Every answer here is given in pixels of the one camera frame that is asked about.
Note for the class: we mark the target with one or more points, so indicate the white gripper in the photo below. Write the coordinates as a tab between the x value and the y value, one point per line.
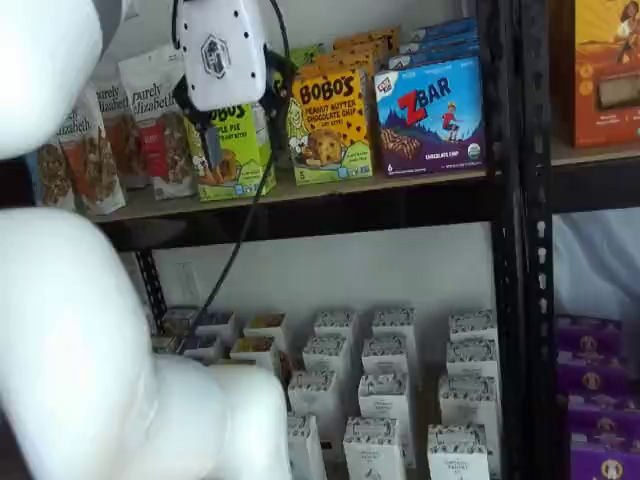
225	55

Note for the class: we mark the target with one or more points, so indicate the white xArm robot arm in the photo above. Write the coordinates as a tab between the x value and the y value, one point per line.
75	325

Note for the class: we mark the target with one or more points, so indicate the green Bobo's apple pie box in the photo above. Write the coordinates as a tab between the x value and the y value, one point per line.
307	54
240	165

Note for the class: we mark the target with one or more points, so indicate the black metal shelf unit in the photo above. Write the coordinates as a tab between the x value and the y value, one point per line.
537	250
350	210

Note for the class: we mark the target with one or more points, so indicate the blue ZBar box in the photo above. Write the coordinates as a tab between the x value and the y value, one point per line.
445	27
440	42
430	120
435	56

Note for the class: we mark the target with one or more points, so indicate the large orange snack box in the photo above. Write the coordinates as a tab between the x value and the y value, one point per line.
600	115

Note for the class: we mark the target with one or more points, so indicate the purple snack box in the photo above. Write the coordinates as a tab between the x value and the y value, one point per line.
592	375
607	462
587	332
605	417

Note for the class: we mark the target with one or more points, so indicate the Purely Elizabeth granola bag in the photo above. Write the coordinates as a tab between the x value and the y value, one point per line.
117	140
47	175
97	170
157	125

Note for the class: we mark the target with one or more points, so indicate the small white blue-top carton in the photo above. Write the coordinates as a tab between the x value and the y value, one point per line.
217	325
205	349

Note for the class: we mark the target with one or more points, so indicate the small white yellow-top carton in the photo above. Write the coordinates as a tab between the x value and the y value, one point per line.
266	327
255	352

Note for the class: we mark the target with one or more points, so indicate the small white dark-top carton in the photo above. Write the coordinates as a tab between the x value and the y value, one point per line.
164	345
179	321

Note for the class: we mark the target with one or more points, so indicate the white patterned carton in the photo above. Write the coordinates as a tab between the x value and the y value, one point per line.
457	455
394	322
305	450
372	450
387	355
472	357
326	352
384	397
335	324
312	395
472	325
467	405

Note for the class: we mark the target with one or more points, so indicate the white plastic sheet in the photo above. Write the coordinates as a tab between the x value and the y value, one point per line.
595	260

